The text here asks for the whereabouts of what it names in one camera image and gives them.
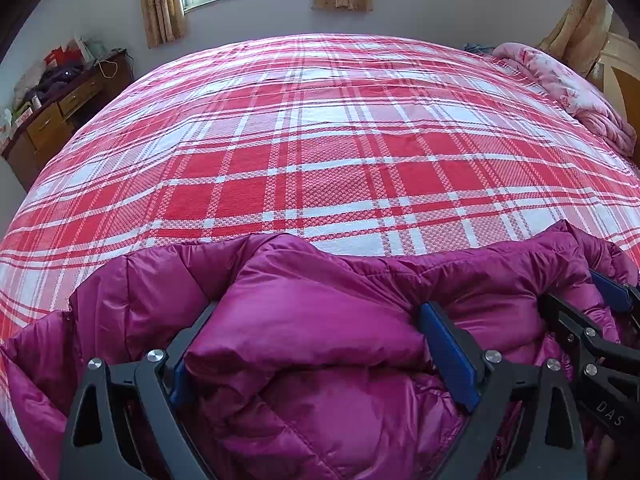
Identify yellow floral curtain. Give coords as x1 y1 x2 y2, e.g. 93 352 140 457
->
537 0 616 81

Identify dark clothes pile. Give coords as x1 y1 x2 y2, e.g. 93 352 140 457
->
34 62 84 97

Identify red plaid bed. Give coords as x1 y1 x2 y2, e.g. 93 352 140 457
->
0 34 640 480

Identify pink folded quilt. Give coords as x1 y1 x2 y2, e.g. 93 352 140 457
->
492 42 637 156

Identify red gift bag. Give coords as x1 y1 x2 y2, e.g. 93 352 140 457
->
45 45 77 67

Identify purple puffer jacket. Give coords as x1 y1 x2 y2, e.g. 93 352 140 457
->
0 220 640 480

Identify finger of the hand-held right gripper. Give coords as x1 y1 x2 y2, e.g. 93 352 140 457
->
589 269 640 332
539 292 640 380

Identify wooden bed headboard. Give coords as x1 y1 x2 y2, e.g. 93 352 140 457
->
585 30 640 171

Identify narrow beige curtain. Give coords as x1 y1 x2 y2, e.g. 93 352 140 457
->
140 0 187 50

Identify brown wooden desk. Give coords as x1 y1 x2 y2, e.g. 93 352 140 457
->
0 50 134 193

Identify pale plastic bag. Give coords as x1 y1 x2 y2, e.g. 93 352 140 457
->
12 62 47 111

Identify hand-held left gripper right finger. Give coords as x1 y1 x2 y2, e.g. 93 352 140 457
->
419 301 588 480

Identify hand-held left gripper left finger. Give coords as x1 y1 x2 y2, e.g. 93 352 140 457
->
59 300 221 480

